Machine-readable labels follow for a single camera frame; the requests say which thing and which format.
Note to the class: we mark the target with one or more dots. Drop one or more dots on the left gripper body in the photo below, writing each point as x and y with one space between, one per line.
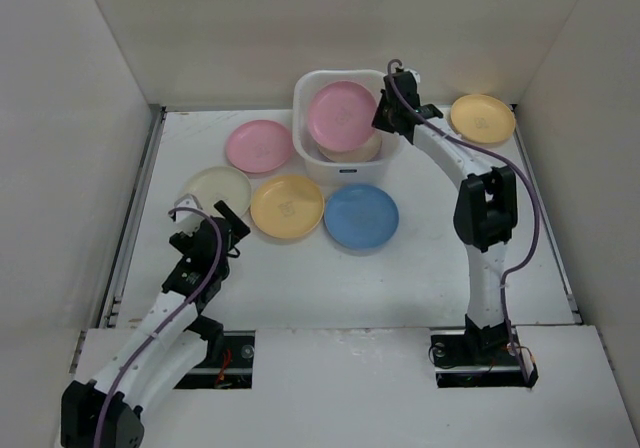
185 242

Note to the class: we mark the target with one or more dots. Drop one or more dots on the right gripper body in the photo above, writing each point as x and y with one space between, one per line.
388 113

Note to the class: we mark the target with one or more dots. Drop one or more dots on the cream plate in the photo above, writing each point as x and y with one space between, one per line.
219 183
365 153

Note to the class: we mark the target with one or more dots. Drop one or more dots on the pink plate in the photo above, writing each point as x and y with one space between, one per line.
259 146
340 116

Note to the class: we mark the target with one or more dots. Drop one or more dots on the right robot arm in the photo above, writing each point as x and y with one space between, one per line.
485 215

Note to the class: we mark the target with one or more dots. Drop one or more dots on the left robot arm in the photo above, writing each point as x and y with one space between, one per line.
112 407

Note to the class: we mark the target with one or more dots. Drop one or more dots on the white plastic bin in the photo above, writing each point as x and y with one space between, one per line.
318 167

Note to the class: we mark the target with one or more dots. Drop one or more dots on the left yellow plate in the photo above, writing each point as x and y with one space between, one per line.
287 207

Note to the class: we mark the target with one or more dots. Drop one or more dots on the yellow plate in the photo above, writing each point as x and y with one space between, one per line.
287 207
482 119

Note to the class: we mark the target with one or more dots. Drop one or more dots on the right yellow plate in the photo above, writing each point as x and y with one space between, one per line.
482 119

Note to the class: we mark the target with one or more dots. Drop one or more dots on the blue plate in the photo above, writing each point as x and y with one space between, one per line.
361 217

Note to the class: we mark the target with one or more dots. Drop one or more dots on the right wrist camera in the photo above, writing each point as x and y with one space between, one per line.
410 79

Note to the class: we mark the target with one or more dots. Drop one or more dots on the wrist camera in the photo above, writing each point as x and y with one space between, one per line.
410 79
184 219

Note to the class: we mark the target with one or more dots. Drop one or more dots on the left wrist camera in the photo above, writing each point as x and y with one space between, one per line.
184 219

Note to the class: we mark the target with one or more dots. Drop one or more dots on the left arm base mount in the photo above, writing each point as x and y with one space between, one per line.
228 363

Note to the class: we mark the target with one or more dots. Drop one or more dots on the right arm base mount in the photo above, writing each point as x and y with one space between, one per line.
456 366

